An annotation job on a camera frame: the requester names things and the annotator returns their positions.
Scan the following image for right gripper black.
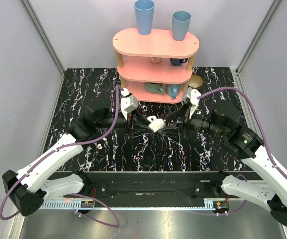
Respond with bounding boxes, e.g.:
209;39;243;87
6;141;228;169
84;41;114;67
158;101;227;143

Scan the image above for white oval pebble case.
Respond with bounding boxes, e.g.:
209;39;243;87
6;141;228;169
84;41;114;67
148;119;165;133

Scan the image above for white earbuds charging case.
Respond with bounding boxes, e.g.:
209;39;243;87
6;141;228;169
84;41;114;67
147;116;157;122

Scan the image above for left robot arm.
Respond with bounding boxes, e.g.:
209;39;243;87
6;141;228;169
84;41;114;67
2;99;164;216

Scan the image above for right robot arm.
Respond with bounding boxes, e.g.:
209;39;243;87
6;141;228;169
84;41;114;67
158;102;287;227

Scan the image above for blue butterfly mug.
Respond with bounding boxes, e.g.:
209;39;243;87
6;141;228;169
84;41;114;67
166;84;181;99

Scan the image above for teal glazed ceramic mug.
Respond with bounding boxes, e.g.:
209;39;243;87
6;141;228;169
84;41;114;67
144;82;164;94

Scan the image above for brown ceramic bowl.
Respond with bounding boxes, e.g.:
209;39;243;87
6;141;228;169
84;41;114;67
188;74;203;89

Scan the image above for pink three-tier wooden shelf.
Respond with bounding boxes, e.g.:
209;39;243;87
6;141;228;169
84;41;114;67
112;28;200;104

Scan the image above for dark blue mug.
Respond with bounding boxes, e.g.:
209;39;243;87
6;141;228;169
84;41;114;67
170;58;188;66

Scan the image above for pink mug on shelf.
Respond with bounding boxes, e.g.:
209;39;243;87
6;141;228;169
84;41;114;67
150;57;161;64

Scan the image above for right orange connector board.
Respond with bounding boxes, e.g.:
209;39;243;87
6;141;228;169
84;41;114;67
215;201;229;210

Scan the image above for orange connector board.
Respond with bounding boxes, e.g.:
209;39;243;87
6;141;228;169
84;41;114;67
80;200;94;208
215;201;229;210

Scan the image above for left orange connector board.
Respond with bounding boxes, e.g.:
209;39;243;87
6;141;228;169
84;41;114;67
80;200;94;208

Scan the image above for right light blue cup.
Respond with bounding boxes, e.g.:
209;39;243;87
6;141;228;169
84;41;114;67
172;11;191;41

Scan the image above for light blue cup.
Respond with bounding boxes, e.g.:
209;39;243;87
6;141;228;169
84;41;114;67
134;0;155;35
172;11;191;41

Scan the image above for left light blue cup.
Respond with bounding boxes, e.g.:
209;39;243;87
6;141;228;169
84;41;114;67
134;0;155;35

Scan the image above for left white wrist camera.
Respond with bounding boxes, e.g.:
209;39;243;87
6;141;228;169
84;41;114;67
121;95;138;120

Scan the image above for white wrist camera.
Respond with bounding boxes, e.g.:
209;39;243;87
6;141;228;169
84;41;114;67
121;95;138;120
182;87;201;118

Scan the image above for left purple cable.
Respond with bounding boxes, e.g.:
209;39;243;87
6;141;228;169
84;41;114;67
0;84;131;228

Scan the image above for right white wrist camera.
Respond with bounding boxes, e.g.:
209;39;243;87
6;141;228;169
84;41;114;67
182;87;201;118

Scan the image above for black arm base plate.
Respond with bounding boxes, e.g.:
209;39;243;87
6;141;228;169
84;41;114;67
63;171;240;201

